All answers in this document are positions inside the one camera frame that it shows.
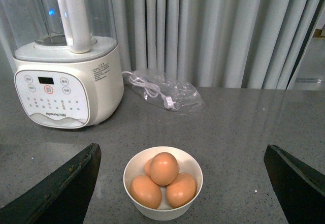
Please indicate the brown egg top of bowl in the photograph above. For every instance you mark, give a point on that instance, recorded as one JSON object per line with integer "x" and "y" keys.
{"x": 164, "y": 168}

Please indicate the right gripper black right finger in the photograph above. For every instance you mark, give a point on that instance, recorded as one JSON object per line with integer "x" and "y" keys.
{"x": 299, "y": 188}

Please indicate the grey pleated curtain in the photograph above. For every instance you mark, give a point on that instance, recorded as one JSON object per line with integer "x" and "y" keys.
{"x": 209, "y": 43}

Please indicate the white Joyoung blender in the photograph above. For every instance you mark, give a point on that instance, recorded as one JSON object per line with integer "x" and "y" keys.
{"x": 68, "y": 81}

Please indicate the brown egg bowl front left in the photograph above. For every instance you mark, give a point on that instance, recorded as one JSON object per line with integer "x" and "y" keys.
{"x": 145, "y": 191}

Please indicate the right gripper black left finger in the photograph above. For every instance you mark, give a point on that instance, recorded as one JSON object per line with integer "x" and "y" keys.
{"x": 61, "y": 197}

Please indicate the brown egg bowl back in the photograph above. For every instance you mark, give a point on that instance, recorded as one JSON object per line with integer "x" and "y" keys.
{"x": 147, "y": 167}

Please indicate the brown egg bowl front right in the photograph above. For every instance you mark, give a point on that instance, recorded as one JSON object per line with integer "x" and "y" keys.
{"x": 181, "y": 191}

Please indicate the brown egg bowl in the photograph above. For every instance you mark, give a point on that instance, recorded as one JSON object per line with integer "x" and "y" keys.
{"x": 145, "y": 191}
{"x": 181, "y": 191}
{"x": 147, "y": 167}

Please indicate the white round bowl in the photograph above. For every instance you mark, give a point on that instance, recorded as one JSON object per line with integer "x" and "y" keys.
{"x": 135, "y": 167}

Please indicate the clear plastic bag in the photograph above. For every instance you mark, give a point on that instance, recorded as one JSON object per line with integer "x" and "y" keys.
{"x": 156, "y": 88}

